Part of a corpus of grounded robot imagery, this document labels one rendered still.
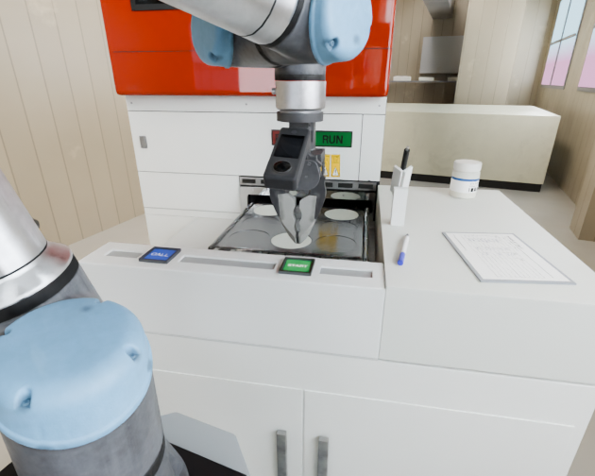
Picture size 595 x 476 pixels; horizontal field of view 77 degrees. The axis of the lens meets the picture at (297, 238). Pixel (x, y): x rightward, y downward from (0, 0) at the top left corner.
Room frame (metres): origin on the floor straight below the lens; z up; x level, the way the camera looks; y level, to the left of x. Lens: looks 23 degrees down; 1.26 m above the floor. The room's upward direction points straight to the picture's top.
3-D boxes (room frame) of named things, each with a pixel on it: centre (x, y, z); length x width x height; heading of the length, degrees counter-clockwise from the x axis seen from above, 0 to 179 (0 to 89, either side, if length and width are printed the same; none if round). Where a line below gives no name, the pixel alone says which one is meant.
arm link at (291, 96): (0.60, 0.00, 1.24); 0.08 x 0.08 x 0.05
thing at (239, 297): (0.60, 0.12, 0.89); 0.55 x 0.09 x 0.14; 80
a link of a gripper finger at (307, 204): (0.60, -0.02, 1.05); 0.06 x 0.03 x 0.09; 170
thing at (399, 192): (0.80, -0.23, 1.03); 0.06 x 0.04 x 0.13; 170
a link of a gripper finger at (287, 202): (0.60, 0.01, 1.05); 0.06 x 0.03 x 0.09; 170
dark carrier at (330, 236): (0.95, 0.00, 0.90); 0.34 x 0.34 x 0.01; 80
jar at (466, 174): (1.01, -0.46, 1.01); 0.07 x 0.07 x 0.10
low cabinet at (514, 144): (5.76, -2.26, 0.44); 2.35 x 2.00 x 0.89; 68
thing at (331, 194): (1.16, -0.03, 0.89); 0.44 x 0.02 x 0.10; 80
